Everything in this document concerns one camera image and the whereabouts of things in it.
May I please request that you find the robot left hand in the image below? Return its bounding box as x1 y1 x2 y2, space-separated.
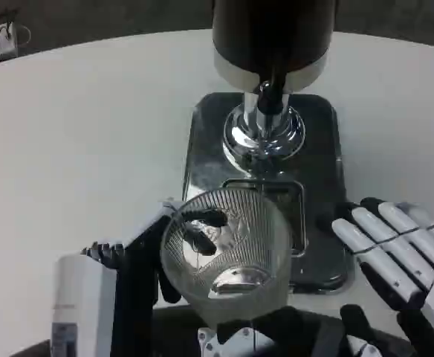
51 200 317 357

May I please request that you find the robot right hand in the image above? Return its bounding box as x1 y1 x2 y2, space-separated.
331 196 434 357

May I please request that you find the clear ribbed glass cup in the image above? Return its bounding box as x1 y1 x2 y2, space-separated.
160 188 293 332

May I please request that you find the drip tray grid insert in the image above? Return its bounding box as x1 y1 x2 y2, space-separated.
220 178 310 258

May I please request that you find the steel drip tray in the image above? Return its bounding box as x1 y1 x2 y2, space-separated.
181 91 356 295

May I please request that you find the black dispenser tap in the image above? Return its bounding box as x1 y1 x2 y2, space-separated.
257 80 289 117

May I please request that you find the dark drink dispenser chrome base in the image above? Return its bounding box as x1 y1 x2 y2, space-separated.
211 0 336 157

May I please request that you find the thin black cable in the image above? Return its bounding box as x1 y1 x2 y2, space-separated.
0 10 32 48

